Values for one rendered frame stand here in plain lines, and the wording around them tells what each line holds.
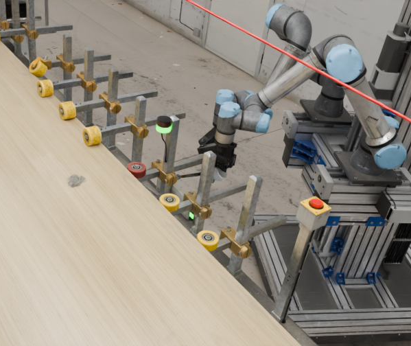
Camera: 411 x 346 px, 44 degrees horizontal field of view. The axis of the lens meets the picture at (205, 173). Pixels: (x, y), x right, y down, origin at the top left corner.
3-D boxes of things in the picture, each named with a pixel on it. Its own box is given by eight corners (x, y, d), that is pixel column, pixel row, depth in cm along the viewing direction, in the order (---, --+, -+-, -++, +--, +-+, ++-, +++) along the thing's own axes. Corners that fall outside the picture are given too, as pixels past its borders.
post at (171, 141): (164, 205, 238) (175, 114, 211) (168, 209, 236) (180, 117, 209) (157, 207, 236) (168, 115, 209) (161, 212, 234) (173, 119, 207)
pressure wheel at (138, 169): (138, 180, 228) (140, 158, 221) (147, 190, 223) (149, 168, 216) (122, 185, 223) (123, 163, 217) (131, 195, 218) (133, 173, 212)
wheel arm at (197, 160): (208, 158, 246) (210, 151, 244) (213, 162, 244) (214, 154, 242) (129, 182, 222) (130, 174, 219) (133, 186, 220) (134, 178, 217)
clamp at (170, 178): (160, 168, 234) (160, 158, 231) (176, 184, 226) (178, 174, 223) (149, 171, 231) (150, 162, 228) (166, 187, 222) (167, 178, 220)
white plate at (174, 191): (156, 188, 241) (158, 170, 236) (189, 220, 225) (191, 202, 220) (156, 188, 241) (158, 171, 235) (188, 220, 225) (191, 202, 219)
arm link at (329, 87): (334, 99, 246) (342, 73, 239) (313, 88, 254) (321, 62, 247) (350, 95, 253) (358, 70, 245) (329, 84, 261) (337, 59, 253)
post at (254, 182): (233, 270, 206) (256, 171, 179) (239, 276, 204) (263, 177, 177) (226, 273, 204) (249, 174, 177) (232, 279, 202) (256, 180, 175)
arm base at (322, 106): (335, 104, 266) (341, 86, 261) (346, 118, 254) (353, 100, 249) (309, 102, 263) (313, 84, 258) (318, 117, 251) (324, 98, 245)
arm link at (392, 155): (403, 145, 205) (348, 29, 181) (413, 165, 193) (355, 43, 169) (374, 157, 209) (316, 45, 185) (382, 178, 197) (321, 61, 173)
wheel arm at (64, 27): (70, 28, 332) (70, 22, 330) (73, 29, 330) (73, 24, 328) (-9, 35, 304) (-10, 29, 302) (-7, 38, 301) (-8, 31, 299)
